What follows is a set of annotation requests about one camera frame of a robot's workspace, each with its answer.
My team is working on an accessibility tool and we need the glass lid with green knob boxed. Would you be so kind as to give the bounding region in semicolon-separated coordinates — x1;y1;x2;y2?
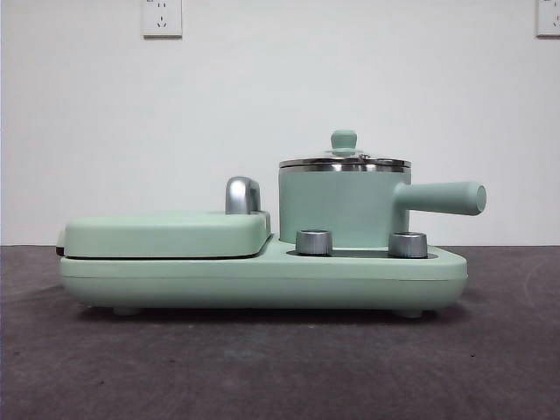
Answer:
278;128;411;171

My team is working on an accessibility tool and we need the silver control knob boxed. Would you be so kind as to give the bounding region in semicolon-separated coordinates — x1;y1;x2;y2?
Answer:
388;231;429;258
294;227;333;256

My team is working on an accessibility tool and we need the mint green breakfast machine base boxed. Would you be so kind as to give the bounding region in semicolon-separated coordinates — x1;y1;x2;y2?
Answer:
59;233;468;318

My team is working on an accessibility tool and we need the mint green grill cover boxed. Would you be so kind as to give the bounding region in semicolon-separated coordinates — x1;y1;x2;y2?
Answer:
55;208;272;260

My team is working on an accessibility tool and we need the chrome grill cover handle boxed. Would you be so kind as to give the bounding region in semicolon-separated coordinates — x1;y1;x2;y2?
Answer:
223;175;263;215

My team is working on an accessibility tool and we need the mint green handled steamer pot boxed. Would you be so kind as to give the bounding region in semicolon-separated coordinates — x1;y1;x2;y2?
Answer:
276;162;488;245

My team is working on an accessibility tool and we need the white wall socket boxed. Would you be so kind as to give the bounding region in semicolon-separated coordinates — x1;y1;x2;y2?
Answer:
535;0;560;39
140;0;184;39

